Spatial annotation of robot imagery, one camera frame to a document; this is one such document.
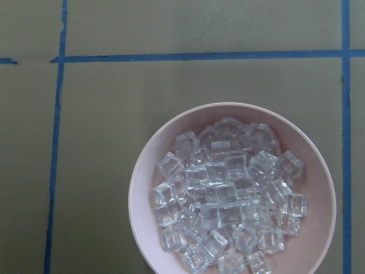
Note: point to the pink bowl of ice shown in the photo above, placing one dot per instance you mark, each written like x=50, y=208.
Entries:
x=231, y=188

